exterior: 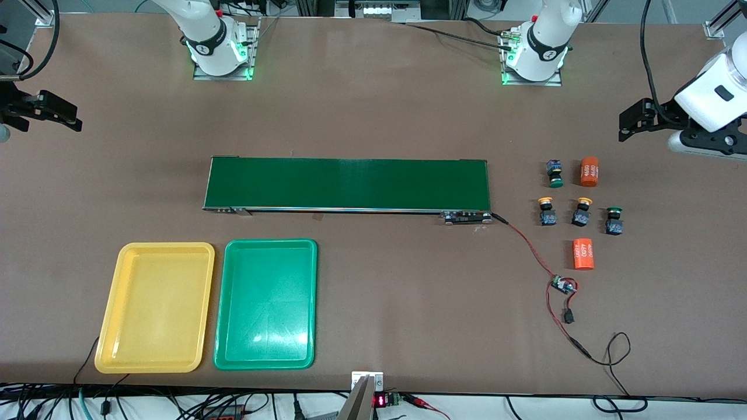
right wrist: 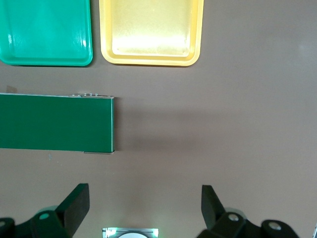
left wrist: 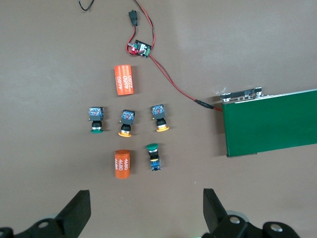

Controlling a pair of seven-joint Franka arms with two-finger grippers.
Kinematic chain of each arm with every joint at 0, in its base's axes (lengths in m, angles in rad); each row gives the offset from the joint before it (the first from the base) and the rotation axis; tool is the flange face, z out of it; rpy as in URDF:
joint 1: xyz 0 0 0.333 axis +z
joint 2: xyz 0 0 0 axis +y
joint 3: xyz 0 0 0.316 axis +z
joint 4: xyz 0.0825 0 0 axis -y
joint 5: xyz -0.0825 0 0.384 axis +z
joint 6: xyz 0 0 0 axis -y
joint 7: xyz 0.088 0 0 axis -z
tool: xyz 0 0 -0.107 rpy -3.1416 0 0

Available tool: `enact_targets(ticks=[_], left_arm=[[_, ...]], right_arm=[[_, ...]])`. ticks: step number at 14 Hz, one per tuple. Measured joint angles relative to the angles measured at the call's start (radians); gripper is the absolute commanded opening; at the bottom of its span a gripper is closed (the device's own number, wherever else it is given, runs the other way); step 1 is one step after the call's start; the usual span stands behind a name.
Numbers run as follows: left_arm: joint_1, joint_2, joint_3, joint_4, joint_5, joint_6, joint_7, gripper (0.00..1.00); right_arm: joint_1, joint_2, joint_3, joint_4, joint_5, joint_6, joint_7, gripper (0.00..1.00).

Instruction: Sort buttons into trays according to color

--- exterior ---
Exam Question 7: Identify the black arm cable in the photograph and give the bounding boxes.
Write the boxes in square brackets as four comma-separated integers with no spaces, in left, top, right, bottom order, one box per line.
[640,0,678,124]
[0,0,60,81]

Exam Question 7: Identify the black base power cable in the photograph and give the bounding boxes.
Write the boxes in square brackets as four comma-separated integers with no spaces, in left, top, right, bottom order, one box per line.
[403,16,520,50]

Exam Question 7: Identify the green belt conveyor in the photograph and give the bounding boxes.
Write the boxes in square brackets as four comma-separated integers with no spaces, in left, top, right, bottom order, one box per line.
[202,156,493,226]

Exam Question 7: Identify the yellow plastic tray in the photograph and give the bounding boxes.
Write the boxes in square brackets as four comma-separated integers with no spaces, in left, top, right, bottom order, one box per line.
[94,241,216,374]

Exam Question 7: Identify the green plastic tray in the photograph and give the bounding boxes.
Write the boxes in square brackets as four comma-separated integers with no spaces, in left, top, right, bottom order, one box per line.
[213,238,319,371]

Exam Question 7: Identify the orange cylinder white print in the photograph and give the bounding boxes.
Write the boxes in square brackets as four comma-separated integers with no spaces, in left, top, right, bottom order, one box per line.
[571,238,595,271]
[580,156,600,188]

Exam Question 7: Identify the silver table edge bracket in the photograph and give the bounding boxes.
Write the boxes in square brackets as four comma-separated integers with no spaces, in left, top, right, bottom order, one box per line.
[351,371,384,393]

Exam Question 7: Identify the grey metal pole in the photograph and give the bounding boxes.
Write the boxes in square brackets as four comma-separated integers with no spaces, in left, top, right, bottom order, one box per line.
[337,375,374,420]

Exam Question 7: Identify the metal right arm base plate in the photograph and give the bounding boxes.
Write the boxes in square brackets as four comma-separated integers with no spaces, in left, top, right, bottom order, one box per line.
[193,17,260,81]

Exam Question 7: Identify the red clip lead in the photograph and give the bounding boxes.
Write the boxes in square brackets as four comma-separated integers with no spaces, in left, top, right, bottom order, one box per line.
[406,394,451,420]

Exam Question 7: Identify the red black conveyor wire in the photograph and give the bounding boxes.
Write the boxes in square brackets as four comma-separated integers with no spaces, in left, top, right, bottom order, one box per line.
[489,212,591,359]

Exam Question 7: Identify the thin black looped cable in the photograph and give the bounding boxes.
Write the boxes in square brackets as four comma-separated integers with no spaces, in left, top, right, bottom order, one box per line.
[587,332,648,412]

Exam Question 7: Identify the thin black table cable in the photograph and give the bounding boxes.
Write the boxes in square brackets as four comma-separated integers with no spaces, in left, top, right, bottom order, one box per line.
[73,337,100,386]

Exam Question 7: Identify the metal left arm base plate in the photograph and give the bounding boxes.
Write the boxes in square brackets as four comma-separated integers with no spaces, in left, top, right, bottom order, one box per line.
[501,29,563,87]

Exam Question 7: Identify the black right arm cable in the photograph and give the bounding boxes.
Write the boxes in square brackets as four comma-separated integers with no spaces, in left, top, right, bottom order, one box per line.
[0,0,60,81]

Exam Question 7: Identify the silver equipment box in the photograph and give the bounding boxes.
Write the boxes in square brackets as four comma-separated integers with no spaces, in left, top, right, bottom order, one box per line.
[334,0,422,23]

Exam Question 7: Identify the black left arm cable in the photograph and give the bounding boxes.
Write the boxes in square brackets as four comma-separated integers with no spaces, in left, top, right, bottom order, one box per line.
[640,0,678,124]

